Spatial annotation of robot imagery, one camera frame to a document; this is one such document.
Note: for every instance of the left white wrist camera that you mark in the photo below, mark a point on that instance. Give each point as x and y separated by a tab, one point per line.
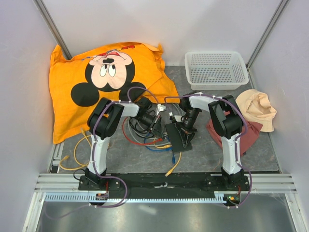
160	108

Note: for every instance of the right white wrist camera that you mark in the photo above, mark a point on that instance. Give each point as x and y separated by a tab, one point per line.
175	118

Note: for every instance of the red folded cloth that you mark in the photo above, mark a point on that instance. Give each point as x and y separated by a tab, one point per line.
246	141

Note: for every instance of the peach bucket hat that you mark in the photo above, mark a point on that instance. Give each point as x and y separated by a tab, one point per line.
256	107

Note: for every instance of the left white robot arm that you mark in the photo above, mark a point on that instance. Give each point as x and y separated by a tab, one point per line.
103	123

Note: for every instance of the black network switch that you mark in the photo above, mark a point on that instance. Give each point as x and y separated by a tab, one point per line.
175	139

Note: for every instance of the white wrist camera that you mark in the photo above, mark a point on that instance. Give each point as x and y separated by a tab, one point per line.
175	118
160	108

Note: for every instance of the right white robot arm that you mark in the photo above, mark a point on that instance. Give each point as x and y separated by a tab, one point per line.
227	122

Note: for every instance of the white perforated plastic basket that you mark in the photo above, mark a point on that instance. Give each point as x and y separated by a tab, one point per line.
215	70

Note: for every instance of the orange Mickey Mouse pillow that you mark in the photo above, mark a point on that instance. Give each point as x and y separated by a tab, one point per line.
121	71

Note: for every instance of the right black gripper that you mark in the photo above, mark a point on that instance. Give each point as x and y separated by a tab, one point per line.
188	135

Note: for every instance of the grey slotted cable duct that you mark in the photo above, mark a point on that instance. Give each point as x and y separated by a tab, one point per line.
95	198

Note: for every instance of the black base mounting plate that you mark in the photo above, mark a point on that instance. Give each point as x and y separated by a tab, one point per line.
199	181

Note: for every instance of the aluminium frame rail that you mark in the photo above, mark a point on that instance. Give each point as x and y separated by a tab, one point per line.
262	183

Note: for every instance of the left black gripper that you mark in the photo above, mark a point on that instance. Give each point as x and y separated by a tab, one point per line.
156	127

